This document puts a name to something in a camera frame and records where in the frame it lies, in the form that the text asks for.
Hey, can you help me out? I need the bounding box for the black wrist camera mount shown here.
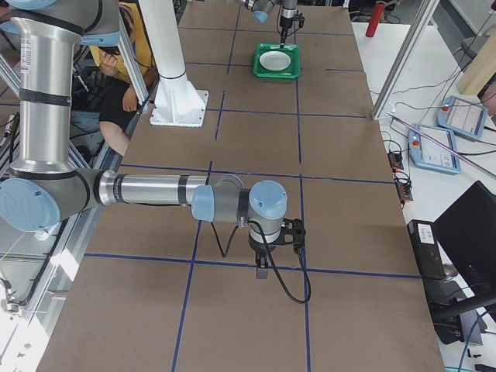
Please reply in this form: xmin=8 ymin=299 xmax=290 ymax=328
xmin=277 ymin=219 xmax=306 ymax=251

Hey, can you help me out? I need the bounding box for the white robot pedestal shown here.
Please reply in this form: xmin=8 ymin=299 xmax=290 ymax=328
xmin=139 ymin=0 xmax=208 ymax=128

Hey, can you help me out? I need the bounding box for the blue teach pendant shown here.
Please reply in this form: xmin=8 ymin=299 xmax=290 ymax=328
xmin=437 ymin=96 xmax=488 ymax=141
xmin=408 ymin=123 xmax=461 ymax=174

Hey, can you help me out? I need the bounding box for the black box device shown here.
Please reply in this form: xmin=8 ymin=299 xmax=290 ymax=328
xmin=407 ymin=219 xmax=445 ymax=281

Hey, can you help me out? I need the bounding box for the green plastic tray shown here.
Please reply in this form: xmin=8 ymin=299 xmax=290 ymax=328
xmin=253 ymin=43 xmax=301 ymax=80

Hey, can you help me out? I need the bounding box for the thin metal rod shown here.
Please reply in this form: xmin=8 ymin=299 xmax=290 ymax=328
xmin=387 ymin=112 xmax=495 ymax=179

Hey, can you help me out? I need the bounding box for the orange circuit board upper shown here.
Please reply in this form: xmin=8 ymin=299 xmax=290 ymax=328
xmin=387 ymin=152 xmax=404 ymax=171

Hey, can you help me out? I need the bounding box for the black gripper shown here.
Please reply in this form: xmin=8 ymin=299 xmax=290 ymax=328
xmin=279 ymin=0 xmax=304 ymax=36
xmin=249 ymin=235 xmax=277 ymax=279

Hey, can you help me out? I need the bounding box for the blue teach pendant near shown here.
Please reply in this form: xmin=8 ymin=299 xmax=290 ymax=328
xmin=408 ymin=123 xmax=461 ymax=174

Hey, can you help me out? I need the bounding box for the blue teach pendant far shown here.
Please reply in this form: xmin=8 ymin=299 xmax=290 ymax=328
xmin=437 ymin=96 xmax=488 ymax=141

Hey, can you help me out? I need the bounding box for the red bottle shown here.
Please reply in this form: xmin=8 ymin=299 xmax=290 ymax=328
xmin=365 ymin=1 xmax=386 ymax=38

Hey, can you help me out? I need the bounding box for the long blue tape strip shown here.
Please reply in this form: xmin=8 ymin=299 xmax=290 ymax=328
xmin=294 ymin=33 xmax=313 ymax=372

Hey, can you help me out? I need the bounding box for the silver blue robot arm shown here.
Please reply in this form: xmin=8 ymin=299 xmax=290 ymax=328
xmin=240 ymin=0 xmax=305 ymax=38
xmin=1 ymin=1 xmax=289 ymax=278

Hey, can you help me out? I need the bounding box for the person in yellow shirt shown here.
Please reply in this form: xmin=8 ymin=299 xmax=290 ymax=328
xmin=90 ymin=2 xmax=157 ymax=156

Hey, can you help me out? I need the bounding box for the silver fork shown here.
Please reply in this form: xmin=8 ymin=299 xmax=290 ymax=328
xmin=268 ymin=43 xmax=298 ymax=50

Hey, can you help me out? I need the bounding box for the orange circuit board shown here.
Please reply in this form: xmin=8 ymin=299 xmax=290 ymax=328
xmin=395 ymin=178 xmax=413 ymax=203
xmin=387 ymin=152 xmax=404 ymax=171

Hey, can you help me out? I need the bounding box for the orange circuit board lower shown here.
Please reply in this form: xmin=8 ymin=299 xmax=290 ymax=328
xmin=395 ymin=178 xmax=413 ymax=203

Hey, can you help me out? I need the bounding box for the white plate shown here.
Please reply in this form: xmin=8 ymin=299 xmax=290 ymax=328
xmin=259 ymin=50 xmax=291 ymax=72

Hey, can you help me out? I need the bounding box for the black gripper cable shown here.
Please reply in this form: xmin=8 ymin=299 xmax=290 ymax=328
xmin=211 ymin=219 xmax=312 ymax=305

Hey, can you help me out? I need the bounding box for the aluminium frame post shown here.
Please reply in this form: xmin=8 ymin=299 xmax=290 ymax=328
xmin=371 ymin=0 xmax=439 ymax=120

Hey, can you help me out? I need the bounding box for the crossing blue tape strip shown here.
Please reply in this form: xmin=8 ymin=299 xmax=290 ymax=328
xmin=84 ymin=253 xmax=422 ymax=280

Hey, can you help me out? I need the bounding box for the black monitor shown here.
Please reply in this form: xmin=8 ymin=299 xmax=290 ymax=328
xmin=433 ymin=181 xmax=495 ymax=295

